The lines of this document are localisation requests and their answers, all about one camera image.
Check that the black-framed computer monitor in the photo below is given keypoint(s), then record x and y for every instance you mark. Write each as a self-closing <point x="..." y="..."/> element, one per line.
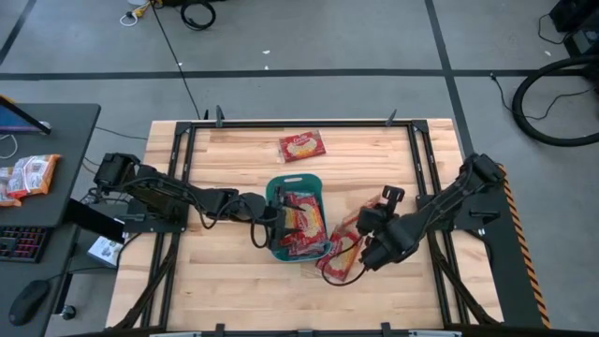
<point x="18" y="122"/>

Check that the black equipment case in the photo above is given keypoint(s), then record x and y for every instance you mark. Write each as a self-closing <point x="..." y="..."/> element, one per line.
<point x="580" y="19"/>

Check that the black desk support bar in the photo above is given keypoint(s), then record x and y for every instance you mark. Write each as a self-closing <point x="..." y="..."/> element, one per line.
<point x="93" y="220"/>

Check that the black aluminium table frame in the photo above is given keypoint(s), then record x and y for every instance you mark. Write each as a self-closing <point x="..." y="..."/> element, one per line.
<point x="299" y="124"/>

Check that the white and orange snack bag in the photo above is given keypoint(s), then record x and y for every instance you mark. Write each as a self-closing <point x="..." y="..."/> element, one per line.
<point x="7" y="192"/>

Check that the teal plastic basket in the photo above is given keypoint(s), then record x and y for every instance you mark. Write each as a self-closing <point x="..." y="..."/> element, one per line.
<point x="313" y="185"/>

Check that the dark grey desk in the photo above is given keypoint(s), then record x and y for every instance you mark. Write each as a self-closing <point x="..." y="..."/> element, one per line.
<point x="70" y="164"/>

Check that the black computer mouse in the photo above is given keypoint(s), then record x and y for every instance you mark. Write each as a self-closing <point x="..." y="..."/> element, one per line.
<point x="28" y="302"/>

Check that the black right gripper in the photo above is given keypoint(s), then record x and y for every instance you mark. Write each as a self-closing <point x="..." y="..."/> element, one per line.
<point x="374" y="220"/>

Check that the black hazard-striped floor plate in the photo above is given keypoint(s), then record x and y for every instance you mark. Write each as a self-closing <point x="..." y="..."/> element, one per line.
<point x="510" y="262"/>

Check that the black backlit keyboard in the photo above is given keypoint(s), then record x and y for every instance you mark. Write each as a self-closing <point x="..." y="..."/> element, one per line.
<point x="21" y="243"/>

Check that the small black round knob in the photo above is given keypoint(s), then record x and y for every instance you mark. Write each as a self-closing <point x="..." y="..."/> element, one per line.
<point x="68" y="312"/>

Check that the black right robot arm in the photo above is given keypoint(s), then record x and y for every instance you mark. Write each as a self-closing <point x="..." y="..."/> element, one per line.
<point x="444" y="206"/>

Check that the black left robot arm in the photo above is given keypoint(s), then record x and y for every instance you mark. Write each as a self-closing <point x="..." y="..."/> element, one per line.
<point x="164" y="194"/>

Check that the small white printed box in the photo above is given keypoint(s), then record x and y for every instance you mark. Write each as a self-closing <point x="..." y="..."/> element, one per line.
<point x="105" y="251"/>

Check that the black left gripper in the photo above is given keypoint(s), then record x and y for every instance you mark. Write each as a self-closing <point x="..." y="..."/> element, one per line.
<point x="277" y="220"/>

